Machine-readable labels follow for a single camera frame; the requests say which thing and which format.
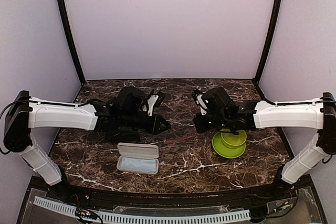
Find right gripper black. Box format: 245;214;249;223
193;111;230;133

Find black frame post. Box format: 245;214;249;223
57;0;86;85
253;0;281;85

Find green plate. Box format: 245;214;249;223
212;132;246;159

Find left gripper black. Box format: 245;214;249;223
121;111;172;135

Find right black frame post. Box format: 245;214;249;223
253;0;281;85

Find black front rail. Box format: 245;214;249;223
48;184;297;209

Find black glasses case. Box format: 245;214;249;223
104;129;140;143

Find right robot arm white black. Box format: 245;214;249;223
192;87;335;200

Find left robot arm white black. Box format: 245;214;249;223
1;87;171;201

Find pink translucent sunglasses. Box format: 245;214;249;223
163;134;198;144

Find white slotted cable duct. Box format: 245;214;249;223
33;196;250;223

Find light blue cloth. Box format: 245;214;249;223
119;157;157;174

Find left black frame post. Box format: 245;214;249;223
57;0;86;85

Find green bowl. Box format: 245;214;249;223
220;130;247;149

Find pink glasses case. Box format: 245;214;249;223
117;143;160;175

